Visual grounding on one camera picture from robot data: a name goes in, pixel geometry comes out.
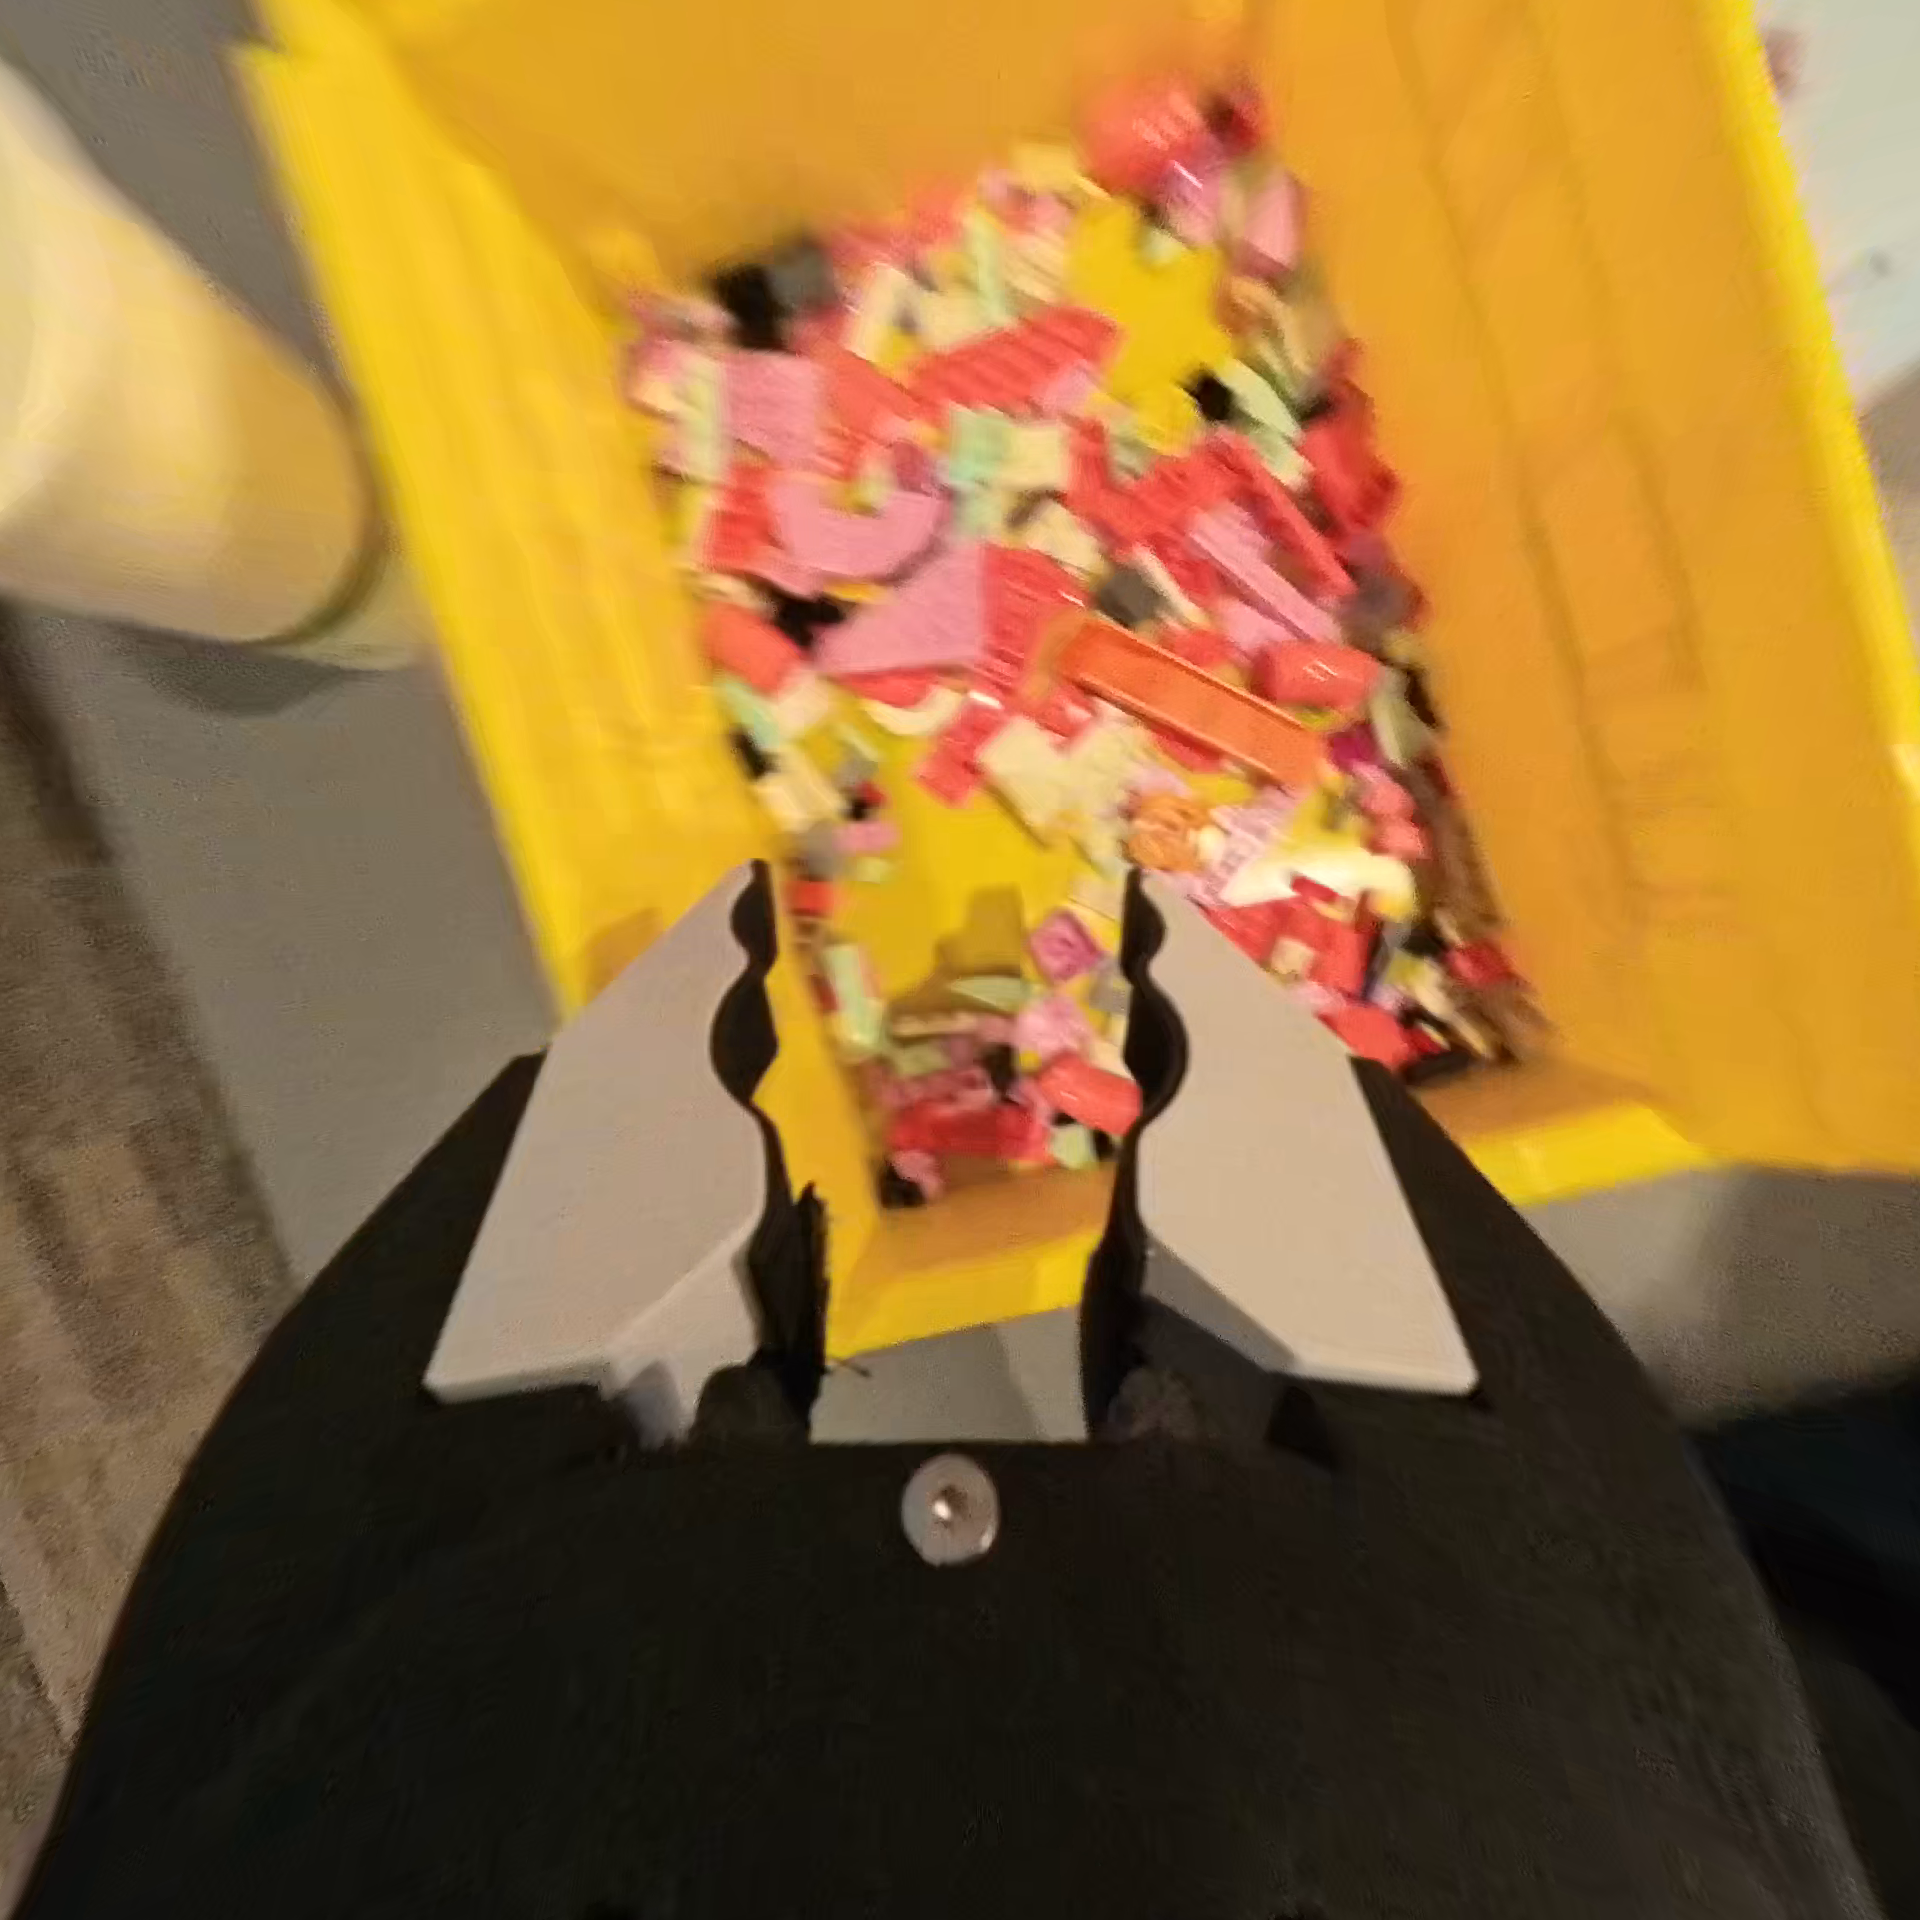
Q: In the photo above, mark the pile of toy bricks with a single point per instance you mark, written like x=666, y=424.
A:
x=1051, y=525

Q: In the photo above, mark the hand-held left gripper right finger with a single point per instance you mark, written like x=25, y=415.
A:
x=1291, y=1200

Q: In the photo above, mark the white paper cup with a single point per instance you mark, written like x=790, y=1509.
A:
x=166, y=450

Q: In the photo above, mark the orange brick separator tool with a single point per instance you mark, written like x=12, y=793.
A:
x=1185, y=696

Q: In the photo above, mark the yellow plastic bin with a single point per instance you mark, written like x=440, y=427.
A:
x=1621, y=600

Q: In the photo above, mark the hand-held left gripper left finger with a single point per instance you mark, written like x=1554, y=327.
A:
x=600, y=1185

